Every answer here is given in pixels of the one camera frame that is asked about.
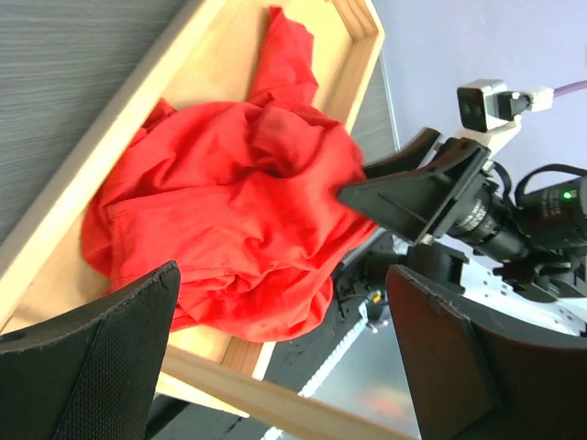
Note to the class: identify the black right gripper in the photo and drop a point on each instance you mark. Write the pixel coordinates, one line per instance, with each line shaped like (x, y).
(451, 195)

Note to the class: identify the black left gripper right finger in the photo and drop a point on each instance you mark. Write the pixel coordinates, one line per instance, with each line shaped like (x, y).
(475, 373)

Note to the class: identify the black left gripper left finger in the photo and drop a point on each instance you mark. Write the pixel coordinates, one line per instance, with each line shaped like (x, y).
(90, 373)

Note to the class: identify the red tank top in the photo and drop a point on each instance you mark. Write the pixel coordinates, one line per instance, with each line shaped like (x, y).
(242, 196)

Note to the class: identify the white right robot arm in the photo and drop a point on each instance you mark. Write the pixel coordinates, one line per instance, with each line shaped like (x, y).
(534, 288)

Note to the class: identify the wooden clothes rack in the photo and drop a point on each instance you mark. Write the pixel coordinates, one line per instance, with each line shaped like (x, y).
(208, 53)

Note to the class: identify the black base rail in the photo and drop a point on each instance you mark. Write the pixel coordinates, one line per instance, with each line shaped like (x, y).
(333, 357)

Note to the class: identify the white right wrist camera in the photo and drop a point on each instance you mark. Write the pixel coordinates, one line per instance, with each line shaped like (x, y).
(491, 114)

